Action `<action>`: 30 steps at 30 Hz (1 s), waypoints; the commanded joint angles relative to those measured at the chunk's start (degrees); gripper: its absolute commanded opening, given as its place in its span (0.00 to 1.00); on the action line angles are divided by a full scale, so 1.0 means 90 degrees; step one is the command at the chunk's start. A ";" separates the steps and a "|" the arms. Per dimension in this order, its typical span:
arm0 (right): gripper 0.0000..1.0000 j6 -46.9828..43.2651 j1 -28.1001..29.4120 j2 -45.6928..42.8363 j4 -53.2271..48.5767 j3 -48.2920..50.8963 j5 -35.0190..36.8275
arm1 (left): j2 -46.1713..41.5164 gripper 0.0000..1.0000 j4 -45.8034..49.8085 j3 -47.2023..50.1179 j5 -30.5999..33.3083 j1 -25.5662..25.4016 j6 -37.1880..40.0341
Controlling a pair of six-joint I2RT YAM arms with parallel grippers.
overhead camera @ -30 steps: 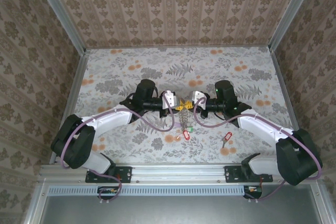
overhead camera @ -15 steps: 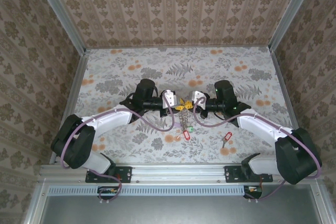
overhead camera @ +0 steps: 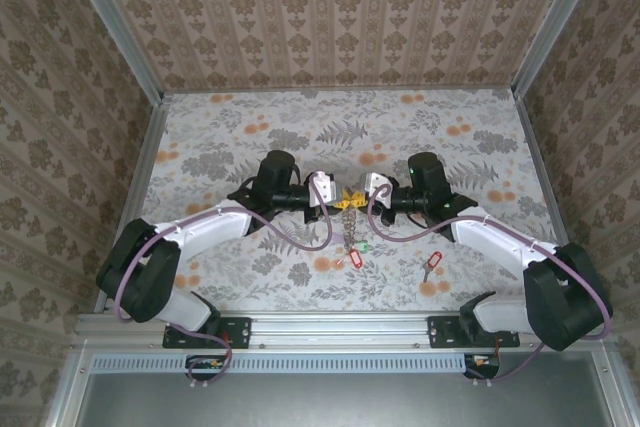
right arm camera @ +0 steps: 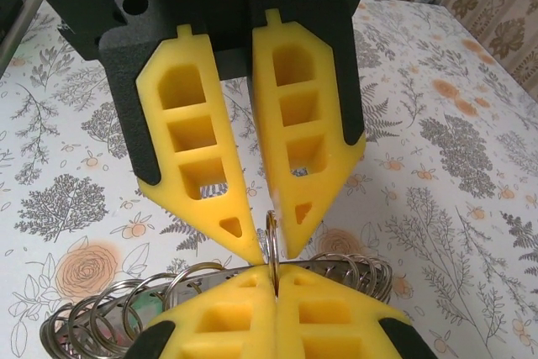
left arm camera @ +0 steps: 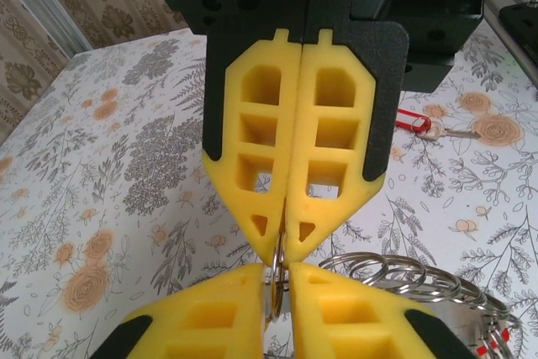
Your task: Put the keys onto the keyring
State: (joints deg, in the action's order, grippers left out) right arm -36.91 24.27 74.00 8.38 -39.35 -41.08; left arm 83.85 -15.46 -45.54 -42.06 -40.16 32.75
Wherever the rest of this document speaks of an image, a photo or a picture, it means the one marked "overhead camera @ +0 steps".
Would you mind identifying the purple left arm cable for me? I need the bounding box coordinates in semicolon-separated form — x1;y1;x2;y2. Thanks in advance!
113;172;334;391

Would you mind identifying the white slotted cable duct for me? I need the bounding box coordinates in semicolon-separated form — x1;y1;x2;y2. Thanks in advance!
91;352;476;375

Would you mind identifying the grey metal sheet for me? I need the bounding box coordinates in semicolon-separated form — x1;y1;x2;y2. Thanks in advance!
74;372;619;427

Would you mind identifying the aluminium frame post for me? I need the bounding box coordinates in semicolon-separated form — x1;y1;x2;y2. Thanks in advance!
512;0;609;101
58;0;166;104

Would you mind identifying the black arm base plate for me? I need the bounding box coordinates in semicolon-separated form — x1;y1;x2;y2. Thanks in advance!
162;315;252;350
427;315;521;350

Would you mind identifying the aluminium frame bar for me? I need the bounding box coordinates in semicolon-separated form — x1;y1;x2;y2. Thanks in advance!
47;344;96;427
592;346;639;427

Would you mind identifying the thin aluminium rail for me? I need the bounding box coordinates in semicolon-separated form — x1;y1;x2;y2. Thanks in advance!
162;86;516;96

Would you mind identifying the aluminium side rail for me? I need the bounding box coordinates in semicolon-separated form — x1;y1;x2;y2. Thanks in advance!
93;96;171;316
514;95;592;312

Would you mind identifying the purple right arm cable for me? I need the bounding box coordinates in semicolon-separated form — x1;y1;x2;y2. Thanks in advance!
367;184;615;389

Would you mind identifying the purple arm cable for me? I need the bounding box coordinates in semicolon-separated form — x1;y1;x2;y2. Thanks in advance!
113;172;334;391
367;184;615;389

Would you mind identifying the floral patterned table cover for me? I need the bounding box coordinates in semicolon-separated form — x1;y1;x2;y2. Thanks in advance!
142;88;581;313

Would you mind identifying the aluminium mounting rail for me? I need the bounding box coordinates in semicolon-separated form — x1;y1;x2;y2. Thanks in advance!
74;310;615;350

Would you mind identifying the black connector box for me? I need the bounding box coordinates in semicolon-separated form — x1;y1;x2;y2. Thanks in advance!
184;354;232;382
462;352;502;381

